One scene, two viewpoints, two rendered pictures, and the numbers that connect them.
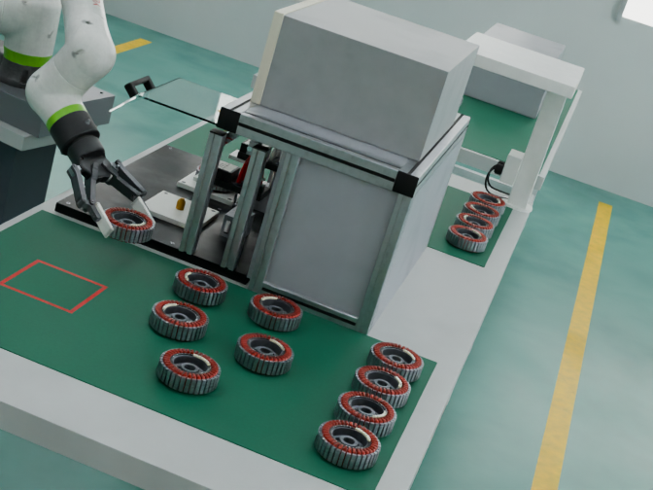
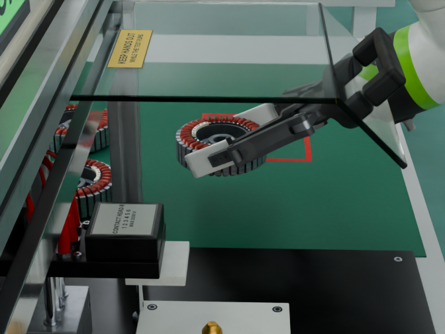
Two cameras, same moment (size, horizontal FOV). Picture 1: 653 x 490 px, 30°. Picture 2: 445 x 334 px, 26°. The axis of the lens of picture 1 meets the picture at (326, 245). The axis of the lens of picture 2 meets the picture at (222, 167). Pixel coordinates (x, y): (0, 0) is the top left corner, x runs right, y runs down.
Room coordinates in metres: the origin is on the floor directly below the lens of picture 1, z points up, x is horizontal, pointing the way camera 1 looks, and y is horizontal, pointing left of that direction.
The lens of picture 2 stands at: (3.41, 0.26, 1.35)
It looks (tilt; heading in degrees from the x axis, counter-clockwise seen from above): 27 degrees down; 172
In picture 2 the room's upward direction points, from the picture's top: straight up
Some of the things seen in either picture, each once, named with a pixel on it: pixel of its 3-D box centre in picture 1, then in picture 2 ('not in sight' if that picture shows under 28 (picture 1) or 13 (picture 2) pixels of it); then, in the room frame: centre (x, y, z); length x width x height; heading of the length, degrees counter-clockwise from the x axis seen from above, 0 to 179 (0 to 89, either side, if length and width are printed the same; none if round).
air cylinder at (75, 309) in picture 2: (237, 224); (59, 331); (2.66, 0.21, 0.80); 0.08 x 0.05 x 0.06; 170
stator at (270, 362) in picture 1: (263, 353); not in sight; (2.10, 0.05, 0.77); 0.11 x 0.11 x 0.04
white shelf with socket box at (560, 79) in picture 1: (498, 130); not in sight; (3.59, -0.39, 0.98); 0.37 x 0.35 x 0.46; 170
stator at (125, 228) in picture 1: (126, 225); (221, 144); (2.36, 0.41, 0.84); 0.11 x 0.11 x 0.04
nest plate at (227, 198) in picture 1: (215, 187); not in sight; (2.92, 0.31, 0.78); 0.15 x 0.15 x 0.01; 80
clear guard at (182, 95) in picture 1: (199, 113); (205, 75); (2.63, 0.36, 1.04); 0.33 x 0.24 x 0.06; 80
